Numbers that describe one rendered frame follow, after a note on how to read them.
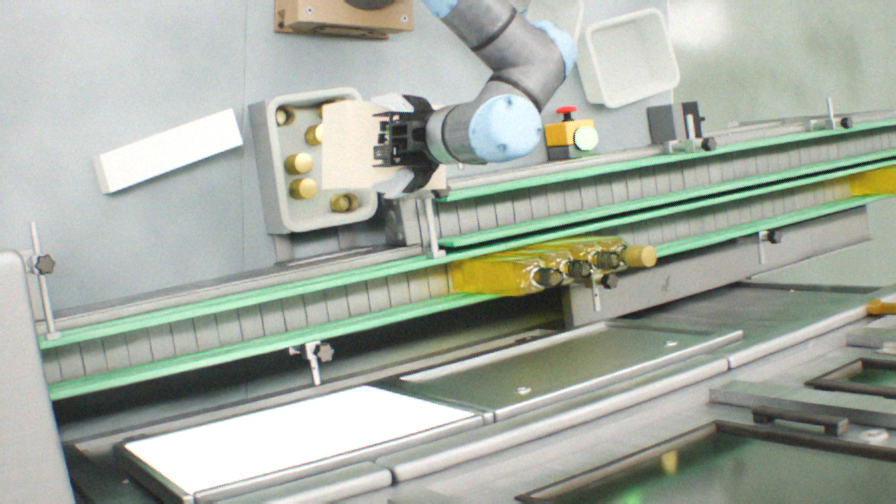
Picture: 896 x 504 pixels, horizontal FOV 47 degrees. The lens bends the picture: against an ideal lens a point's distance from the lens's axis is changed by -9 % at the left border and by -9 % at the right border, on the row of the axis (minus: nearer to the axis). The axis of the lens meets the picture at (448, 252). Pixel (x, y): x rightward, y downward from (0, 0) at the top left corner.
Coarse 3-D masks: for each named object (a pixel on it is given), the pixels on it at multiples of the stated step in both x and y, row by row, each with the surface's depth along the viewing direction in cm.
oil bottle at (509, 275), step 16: (480, 256) 186; (496, 256) 183; (512, 256) 180; (528, 256) 177; (464, 272) 186; (480, 272) 182; (496, 272) 178; (512, 272) 174; (528, 272) 172; (464, 288) 187; (480, 288) 183; (496, 288) 178; (512, 288) 175; (528, 288) 173; (544, 288) 175
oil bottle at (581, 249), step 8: (552, 240) 190; (560, 240) 188; (568, 240) 186; (576, 240) 185; (584, 240) 183; (592, 240) 182; (560, 248) 182; (568, 248) 180; (576, 248) 179; (584, 248) 179; (592, 248) 179; (600, 248) 180; (576, 256) 179; (584, 256) 178; (592, 272) 179
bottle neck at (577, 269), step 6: (564, 264) 175; (570, 264) 173; (576, 264) 172; (582, 264) 172; (588, 264) 172; (564, 270) 174; (570, 270) 173; (576, 270) 172; (582, 270) 174; (588, 270) 173; (564, 276) 175; (570, 276) 174; (576, 276) 173; (582, 276) 172; (588, 276) 172
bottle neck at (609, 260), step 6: (594, 252) 178; (600, 252) 177; (606, 252) 175; (612, 252) 175; (588, 258) 178; (594, 258) 177; (600, 258) 176; (606, 258) 174; (612, 258) 177; (618, 258) 175; (594, 264) 177; (600, 264) 176; (606, 264) 174; (612, 264) 176; (618, 264) 175
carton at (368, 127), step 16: (336, 112) 155; (352, 112) 153; (368, 112) 154; (336, 128) 155; (352, 128) 153; (368, 128) 154; (336, 144) 155; (352, 144) 153; (368, 144) 154; (336, 160) 155; (352, 160) 153; (368, 160) 154; (336, 176) 155; (352, 176) 153; (368, 176) 154; (384, 176) 156; (432, 176) 160
